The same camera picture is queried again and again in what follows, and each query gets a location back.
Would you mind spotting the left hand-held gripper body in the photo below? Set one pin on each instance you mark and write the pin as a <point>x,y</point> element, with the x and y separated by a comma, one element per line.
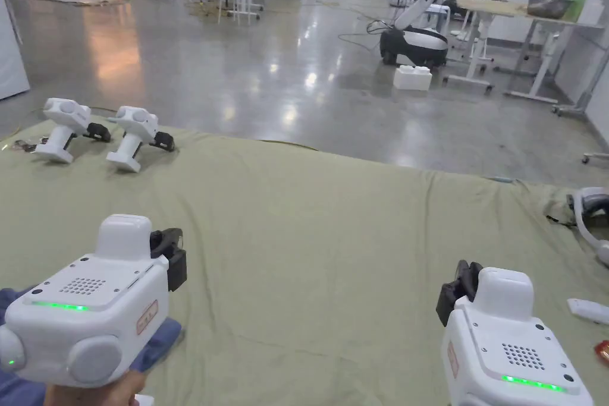
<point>90,311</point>

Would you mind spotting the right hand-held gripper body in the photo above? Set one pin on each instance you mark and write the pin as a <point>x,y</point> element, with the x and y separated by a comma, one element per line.
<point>509,358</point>

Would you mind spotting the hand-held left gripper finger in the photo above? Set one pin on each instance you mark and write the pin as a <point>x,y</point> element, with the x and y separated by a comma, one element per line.
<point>174,239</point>
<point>157,240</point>

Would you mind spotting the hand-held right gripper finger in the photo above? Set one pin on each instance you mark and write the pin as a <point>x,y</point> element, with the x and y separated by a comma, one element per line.
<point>475,280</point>
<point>462,275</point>

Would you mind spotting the person's left hand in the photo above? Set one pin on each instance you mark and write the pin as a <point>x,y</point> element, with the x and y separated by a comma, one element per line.
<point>95,395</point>

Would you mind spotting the white hand controller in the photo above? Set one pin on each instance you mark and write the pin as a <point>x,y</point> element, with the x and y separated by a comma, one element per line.
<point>590,310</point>

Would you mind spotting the small red object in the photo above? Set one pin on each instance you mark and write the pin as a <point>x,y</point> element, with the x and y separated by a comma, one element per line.
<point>603,350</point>

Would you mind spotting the spare white hand-held gripper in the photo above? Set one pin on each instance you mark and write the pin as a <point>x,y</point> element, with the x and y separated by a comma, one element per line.
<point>133,139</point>
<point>62,130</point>

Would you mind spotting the white and grey headset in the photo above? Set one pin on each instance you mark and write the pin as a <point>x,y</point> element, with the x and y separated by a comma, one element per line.
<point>583,216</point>

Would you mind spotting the bed with pale green sheet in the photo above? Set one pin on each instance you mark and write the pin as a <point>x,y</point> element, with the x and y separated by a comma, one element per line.
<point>309,244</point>

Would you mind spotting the white foam box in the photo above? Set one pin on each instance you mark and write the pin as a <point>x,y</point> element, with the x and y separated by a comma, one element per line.
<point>412,77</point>

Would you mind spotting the white and black wheeled robot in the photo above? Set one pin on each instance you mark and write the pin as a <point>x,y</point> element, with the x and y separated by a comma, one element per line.
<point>418,40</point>

